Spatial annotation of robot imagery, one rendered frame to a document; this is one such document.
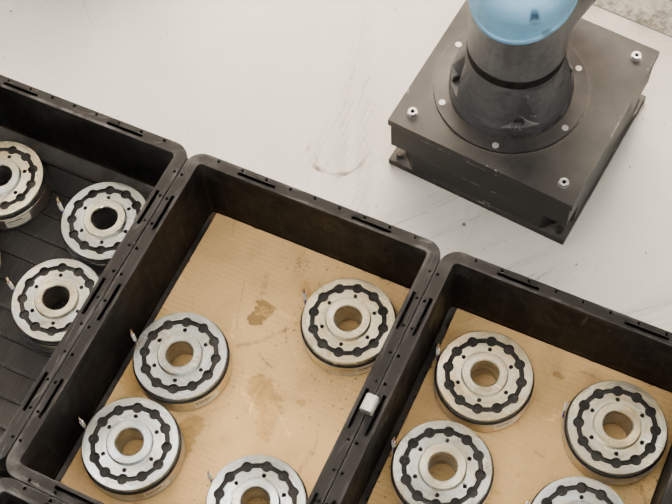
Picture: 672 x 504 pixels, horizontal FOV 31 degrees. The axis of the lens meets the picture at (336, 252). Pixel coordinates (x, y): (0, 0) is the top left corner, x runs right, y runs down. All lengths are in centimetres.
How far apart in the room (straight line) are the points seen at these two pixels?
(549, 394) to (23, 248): 62
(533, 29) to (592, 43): 25
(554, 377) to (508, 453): 10
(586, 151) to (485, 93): 14
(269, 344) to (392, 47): 53
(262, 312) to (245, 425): 13
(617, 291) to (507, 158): 21
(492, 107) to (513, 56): 10
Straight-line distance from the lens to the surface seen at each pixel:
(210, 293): 138
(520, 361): 130
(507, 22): 134
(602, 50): 158
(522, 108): 147
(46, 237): 145
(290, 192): 131
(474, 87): 146
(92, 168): 149
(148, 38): 175
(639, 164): 162
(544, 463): 130
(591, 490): 126
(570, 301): 126
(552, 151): 150
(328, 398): 131
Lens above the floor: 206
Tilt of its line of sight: 62 degrees down
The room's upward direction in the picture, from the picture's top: 6 degrees counter-clockwise
